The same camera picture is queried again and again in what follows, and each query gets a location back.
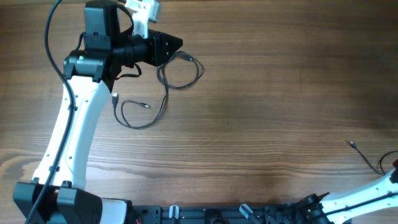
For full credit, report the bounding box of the black thick usb cable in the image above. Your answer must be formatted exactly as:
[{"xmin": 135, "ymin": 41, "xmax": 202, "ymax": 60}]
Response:
[{"xmin": 111, "ymin": 50, "xmax": 205, "ymax": 130}]

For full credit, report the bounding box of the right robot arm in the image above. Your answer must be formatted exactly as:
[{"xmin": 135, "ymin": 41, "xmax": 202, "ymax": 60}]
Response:
[{"xmin": 300, "ymin": 161, "xmax": 397, "ymax": 224}]

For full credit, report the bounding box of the left camera black cable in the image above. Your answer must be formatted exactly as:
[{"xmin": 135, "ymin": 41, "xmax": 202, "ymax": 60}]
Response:
[{"xmin": 24, "ymin": 0, "xmax": 78, "ymax": 224}]

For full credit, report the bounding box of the black thin usb cable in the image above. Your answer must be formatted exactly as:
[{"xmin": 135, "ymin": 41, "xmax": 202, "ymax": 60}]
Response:
[{"xmin": 120, "ymin": 99, "xmax": 152, "ymax": 128}]

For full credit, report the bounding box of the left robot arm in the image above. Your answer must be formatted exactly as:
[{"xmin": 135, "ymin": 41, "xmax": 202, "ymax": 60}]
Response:
[{"xmin": 13, "ymin": 1, "xmax": 183, "ymax": 223}]

